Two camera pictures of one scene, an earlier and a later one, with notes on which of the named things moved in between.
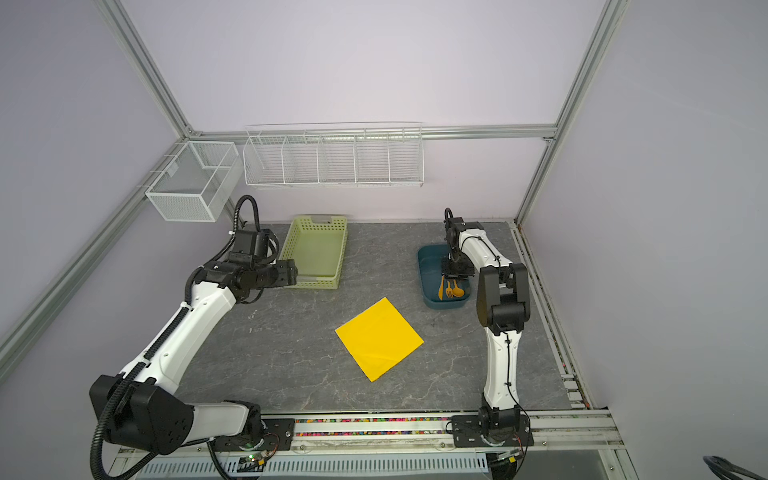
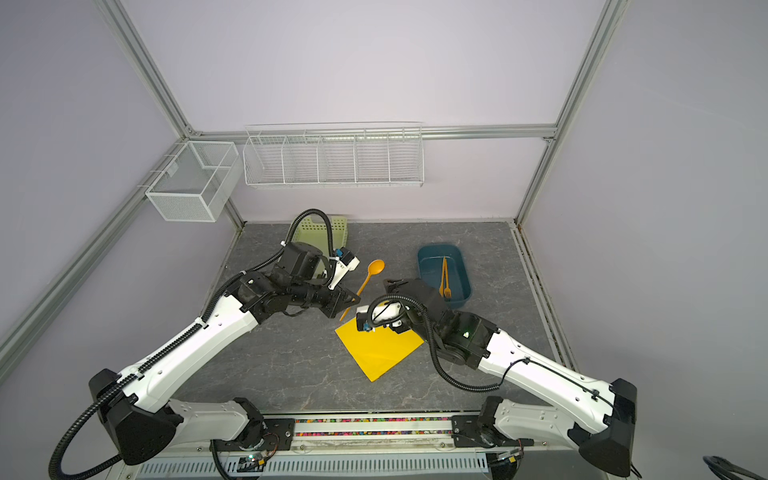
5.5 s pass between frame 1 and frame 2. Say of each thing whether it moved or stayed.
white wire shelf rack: stayed
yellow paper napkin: stayed
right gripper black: moved
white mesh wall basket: stayed
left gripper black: moved
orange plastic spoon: moved
